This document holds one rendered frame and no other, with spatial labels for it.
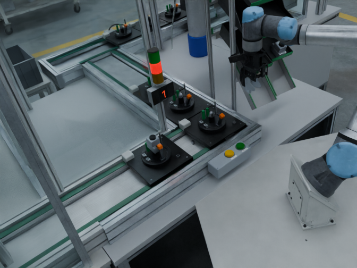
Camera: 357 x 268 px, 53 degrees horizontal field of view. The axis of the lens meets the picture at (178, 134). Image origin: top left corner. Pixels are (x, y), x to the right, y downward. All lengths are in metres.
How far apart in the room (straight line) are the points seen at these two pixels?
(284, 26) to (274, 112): 0.82
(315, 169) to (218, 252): 0.48
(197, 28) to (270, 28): 1.26
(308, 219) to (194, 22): 1.56
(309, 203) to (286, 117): 0.73
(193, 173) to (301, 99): 0.87
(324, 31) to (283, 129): 0.68
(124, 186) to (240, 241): 0.56
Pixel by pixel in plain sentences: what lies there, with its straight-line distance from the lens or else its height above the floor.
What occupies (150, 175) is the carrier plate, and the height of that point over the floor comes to 0.97.
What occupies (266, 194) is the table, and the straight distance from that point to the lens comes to 1.61.
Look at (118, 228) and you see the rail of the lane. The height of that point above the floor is 0.92.
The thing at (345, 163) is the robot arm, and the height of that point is 1.24.
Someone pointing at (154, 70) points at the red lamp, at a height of 1.33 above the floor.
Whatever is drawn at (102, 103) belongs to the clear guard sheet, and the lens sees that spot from 1.54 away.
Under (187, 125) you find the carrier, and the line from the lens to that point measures 1.79.
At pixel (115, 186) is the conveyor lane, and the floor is 0.92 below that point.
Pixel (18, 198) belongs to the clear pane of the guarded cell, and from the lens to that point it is 1.17.
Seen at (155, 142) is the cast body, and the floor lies 1.07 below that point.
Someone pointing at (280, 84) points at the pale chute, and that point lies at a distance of 1.98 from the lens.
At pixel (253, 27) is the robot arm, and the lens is 1.36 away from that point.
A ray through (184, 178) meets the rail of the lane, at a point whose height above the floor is 0.95.
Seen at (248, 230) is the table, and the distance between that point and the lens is 1.49.
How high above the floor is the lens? 2.08
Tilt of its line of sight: 39 degrees down
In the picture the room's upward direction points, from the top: 9 degrees counter-clockwise
